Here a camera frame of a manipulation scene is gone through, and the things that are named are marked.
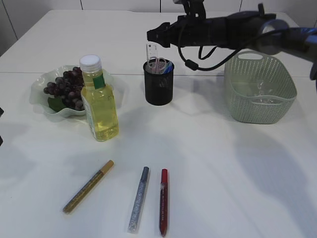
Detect red glitter pen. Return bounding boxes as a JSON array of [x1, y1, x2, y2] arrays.
[[159, 169, 168, 237]]

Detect purple grape bunch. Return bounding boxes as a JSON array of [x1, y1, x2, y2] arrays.
[[43, 66, 84, 112]]

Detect yellow tea bottle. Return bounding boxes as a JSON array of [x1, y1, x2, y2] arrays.
[[79, 55, 119, 142]]

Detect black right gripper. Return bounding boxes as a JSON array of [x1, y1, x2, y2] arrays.
[[146, 14, 216, 48]]

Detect clear plastic ruler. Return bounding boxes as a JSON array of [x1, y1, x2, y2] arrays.
[[146, 43, 158, 63]]

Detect black mesh pen cup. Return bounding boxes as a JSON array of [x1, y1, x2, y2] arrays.
[[143, 61, 174, 106]]

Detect clear plastic sheet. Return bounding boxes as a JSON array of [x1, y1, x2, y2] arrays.
[[251, 80, 280, 104]]

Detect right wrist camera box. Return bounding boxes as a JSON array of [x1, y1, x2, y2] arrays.
[[173, 0, 206, 20]]

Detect blue scissors with sheath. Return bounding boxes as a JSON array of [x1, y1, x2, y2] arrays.
[[161, 61, 173, 74]]

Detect silver glitter pen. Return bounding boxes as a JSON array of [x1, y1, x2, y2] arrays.
[[128, 167, 150, 233]]

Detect green wavy glass plate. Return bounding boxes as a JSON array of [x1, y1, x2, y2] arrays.
[[31, 64, 118, 129]]

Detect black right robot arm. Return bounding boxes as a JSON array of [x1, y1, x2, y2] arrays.
[[147, 0, 317, 80]]

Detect gold glitter pen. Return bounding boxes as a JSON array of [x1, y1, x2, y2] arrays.
[[62, 160, 114, 214]]

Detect green woven plastic basket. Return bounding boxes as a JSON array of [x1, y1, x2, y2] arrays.
[[224, 51, 297, 124]]

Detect pink scissors with purple sheath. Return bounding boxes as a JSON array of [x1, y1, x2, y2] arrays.
[[147, 58, 167, 74]]

